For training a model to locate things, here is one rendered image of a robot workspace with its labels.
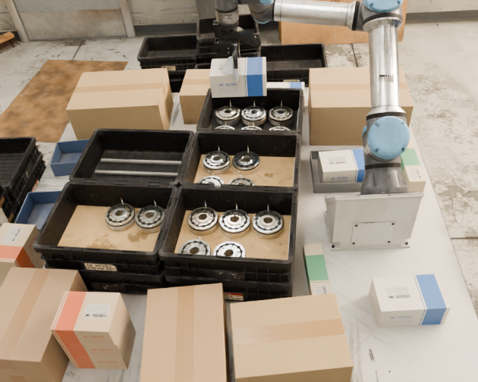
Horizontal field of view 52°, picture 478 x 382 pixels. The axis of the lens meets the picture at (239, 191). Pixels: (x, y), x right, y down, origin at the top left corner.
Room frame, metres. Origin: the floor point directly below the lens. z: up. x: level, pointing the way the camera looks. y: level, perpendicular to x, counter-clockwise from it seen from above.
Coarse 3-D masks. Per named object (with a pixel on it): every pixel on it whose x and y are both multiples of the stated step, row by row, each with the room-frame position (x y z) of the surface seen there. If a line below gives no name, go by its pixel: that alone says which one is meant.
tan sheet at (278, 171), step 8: (200, 160) 1.43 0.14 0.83; (264, 160) 1.40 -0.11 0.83; (272, 160) 1.39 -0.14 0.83; (280, 160) 1.39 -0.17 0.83; (288, 160) 1.38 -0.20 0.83; (200, 168) 1.38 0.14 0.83; (232, 168) 1.37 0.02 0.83; (264, 168) 1.35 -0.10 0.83; (272, 168) 1.35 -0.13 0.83; (280, 168) 1.34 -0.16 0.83; (288, 168) 1.34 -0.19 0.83; (200, 176) 1.34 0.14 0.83; (216, 176) 1.33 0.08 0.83; (224, 176) 1.33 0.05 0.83; (232, 176) 1.32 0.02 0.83; (240, 176) 1.32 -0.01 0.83; (248, 176) 1.32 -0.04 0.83; (256, 176) 1.31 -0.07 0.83; (264, 176) 1.31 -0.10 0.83; (272, 176) 1.30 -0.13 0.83; (280, 176) 1.30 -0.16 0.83; (288, 176) 1.30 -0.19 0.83; (256, 184) 1.27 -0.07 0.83; (264, 184) 1.26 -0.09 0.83; (272, 184) 1.26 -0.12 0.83; (280, 184) 1.26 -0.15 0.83; (288, 184) 1.25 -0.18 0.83
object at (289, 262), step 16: (176, 192) 1.17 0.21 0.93; (240, 192) 1.14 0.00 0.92; (256, 192) 1.13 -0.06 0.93; (272, 192) 1.12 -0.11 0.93; (288, 192) 1.11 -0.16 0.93; (160, 256) 0.90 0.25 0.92; (176, 256) 0.89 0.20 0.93; (192, 256) 0.89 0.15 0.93; (208, 256) 0.88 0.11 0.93; (224, 256) 0.88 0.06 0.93; (288, 256) 0.85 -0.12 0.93
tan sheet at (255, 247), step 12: (252, 216) 1.11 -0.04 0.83; (288, 216) 1.10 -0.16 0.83; (252, 228) 1.06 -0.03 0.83; (288, 228) 1.05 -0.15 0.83; (180, 240) 1.04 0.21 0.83; (204, 240) 1.03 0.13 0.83; (216, 240) 1.02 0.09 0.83; (228, 240) 1.02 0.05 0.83; (240, 240) 1.01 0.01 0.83; (252, 240) 1.01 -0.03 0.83; (264, 240) 1.00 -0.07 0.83; (276, 240) 1.00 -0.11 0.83; (288, 240) 0.99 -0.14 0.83; (252, 252) 0.96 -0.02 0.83; (264, 252) 0.96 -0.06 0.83; (276, 252) 0.95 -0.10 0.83
